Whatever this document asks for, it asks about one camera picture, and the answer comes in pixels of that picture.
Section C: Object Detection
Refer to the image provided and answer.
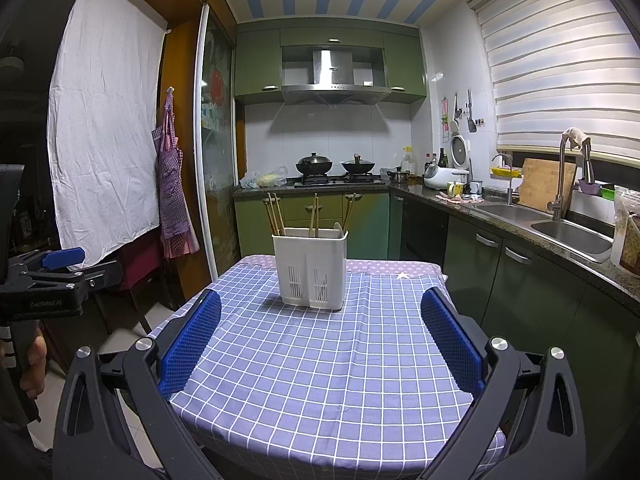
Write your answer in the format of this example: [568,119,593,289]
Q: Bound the clear bag of food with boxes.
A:
[610,185,640,277]

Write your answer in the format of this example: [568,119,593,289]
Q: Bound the dark red cloth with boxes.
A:
[120,237,166,306]

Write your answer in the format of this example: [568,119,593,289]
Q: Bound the steel double sink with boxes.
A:
[470,202,615,263]

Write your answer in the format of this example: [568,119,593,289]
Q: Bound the glass sliding door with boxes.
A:
[202,10,238,271]

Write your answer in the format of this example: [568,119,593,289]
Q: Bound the tall steel faucet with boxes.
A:
[546,132,593,222]

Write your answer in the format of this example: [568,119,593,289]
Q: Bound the steel range hood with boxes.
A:
[281,46,393,107]

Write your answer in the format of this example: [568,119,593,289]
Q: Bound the set of brown wooden chopsticks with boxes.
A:
[264,191,357,239]

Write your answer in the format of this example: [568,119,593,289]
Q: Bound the gas stove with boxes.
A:
[294,172,383,188]

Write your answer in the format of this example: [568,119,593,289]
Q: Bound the wooden cutting board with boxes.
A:
[517,158,578,215]

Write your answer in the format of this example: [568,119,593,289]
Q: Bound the white sliding door frame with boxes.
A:
[194,4,219,281]

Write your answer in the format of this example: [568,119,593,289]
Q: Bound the light green base cabinet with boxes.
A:
[234,191,391,261]

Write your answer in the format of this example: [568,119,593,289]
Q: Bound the low white cooker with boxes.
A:
[422,165,471,192]

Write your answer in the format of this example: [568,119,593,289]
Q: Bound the white window blind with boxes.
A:
[470,0,640,158]

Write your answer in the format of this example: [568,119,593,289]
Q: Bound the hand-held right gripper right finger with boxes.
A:
[420,287,587,480]

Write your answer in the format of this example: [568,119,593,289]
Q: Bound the black wok with lid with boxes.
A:
[296,152,334,177]
[340,153,377,176]

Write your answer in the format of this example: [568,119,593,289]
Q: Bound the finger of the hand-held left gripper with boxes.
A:
[10,246,85,274]
[27,259,124,292]

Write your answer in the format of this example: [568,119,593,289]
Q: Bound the green wall cabinets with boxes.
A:
[234,20,428,106]

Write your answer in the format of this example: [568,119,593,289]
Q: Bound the blue checked tablecloth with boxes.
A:
[169,259,506,473]

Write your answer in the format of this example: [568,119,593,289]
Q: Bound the dark green base cabinets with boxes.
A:
[389,190,640,480]

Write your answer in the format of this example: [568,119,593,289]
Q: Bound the person's left hand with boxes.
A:
[19,334,49,400]

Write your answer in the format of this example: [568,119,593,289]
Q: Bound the small steel faucet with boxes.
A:
[491,153,516,206]

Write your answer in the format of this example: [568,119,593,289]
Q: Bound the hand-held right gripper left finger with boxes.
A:
[52,289,223,480]

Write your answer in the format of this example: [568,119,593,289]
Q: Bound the purple checked apron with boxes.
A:
[151,86,201,261]

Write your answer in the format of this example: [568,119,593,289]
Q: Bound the dark stone countertop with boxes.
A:
[234,180,640,318]

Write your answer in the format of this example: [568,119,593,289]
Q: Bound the clear plastic bag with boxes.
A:
[240,166,289,188]

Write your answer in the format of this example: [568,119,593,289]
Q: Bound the white plastic utensil holder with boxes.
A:
[271,227,349,312]

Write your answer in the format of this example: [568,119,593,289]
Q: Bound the white hanging sheet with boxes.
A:
[46,0,168,267]

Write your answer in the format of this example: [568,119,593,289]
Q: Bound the pale rag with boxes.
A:
[561,128,592,153]

